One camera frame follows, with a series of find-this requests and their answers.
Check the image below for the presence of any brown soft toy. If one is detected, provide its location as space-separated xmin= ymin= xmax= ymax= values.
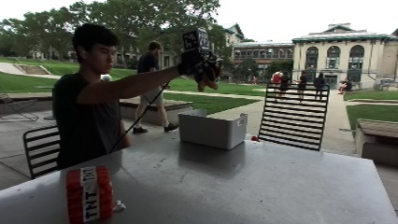
xmin=196 ymin=63 xmax=223 ymax=93

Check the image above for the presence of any black slatted metal chair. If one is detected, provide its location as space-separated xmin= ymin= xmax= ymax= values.
xmin=257 ymin=82 xmax=332 ymax=152
xmin=23 ymin=124 xmax=63 ymax=180

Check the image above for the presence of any brick building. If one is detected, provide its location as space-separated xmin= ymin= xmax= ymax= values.
xmin=232 ymin=40 xmax=296 ymax=79

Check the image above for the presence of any red block soft toy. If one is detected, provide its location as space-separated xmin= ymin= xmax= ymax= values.
xmin=66 ymin=165 xmax=115 ymax=224

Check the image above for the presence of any white plastic bin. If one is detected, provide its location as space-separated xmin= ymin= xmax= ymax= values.
xmin=179 ymin=108 xmax=249 ymax=150

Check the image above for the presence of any small white object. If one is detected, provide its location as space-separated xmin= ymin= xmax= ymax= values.
xmin=112 ymin=200 xmax=127 ymax=214

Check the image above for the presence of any folding metal chair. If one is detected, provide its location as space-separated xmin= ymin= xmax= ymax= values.
xmin=0 ymin=92 xmax=42 ymax=122

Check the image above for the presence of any the person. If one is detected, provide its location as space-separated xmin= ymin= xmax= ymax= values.
xmin=52 ymin=23 xmax=184 ymax=171

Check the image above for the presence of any white marker cube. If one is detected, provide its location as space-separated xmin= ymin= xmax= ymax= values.
xmin=181 ymin=28 xmax=212 ymax=54

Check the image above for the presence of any large green tree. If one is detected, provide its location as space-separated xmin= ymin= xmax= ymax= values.
xmin=0 ymin=0 xmax=221 ymax=62

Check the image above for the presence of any cream arched-window building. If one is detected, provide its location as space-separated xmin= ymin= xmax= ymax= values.
xmin=292 ymin=22 xmax=398 ymax=90

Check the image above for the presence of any black glove cable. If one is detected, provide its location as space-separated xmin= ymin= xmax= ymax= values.
xmin=108 ymin=81 xmax=172 ymax=154

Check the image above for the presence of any stone bench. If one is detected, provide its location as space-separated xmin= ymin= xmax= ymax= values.
xmin=119 ymin=96 xmax=195 ymax=127
xmin=354 ymin=119 xmax=398 ymax=167

